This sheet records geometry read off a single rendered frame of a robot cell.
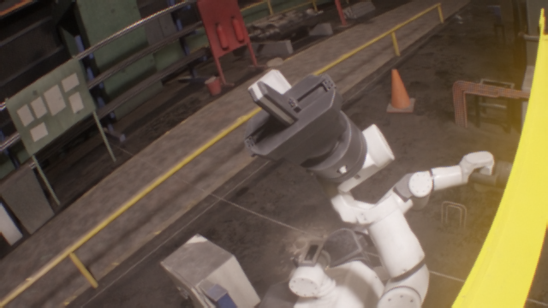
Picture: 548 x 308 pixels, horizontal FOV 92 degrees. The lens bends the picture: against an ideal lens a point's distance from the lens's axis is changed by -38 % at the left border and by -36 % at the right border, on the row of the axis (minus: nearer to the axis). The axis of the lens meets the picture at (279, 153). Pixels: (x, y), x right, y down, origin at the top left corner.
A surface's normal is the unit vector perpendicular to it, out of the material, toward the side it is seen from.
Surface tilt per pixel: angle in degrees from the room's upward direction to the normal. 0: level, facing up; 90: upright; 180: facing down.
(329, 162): 40
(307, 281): 82
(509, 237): 0
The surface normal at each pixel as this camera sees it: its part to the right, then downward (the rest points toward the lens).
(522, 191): -0.28, -0.84
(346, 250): -0.46, -0.69
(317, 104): -0.52, -0.29
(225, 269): 0.69, 0.16
